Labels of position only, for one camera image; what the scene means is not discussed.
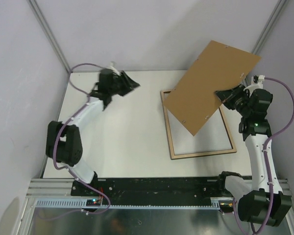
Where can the brown cardboard backing board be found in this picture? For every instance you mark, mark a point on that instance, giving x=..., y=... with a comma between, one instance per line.
x=219, y=67

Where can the right corner aluminium post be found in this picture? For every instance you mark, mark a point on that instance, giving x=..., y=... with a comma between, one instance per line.
x=269, y=26

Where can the landscape photo print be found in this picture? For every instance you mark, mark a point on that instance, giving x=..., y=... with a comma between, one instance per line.
x=213, y=136

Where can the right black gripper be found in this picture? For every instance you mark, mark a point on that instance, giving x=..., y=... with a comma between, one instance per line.
x=227, y=96

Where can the corner aluminium post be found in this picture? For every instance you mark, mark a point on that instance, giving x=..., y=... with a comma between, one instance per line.
x=40, y=17
x=269, y=26

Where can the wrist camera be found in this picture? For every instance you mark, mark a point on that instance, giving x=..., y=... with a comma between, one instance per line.
x=111, y=66
x=256, y=83

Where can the black picture frame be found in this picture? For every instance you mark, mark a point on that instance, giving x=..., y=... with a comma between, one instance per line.
x=194, y=155

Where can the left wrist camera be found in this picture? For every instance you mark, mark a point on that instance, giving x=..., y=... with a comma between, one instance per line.
x=111, y=66

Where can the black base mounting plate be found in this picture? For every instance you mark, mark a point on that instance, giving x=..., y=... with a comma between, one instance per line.
x=161, y=198

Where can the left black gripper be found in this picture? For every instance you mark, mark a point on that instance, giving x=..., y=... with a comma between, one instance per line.
x=129, y=85

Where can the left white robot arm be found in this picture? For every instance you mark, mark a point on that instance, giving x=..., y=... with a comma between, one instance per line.
x=64, y=144

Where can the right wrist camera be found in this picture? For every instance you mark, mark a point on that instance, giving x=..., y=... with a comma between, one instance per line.
x=256, y=83

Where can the left corner aluminium post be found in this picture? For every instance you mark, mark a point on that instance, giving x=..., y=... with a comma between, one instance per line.
x=40, y=17

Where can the aluminium frame rail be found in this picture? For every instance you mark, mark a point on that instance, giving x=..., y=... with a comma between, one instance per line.
x=49, y=188

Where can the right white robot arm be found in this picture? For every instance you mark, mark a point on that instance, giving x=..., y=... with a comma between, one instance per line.
x=264, y=201

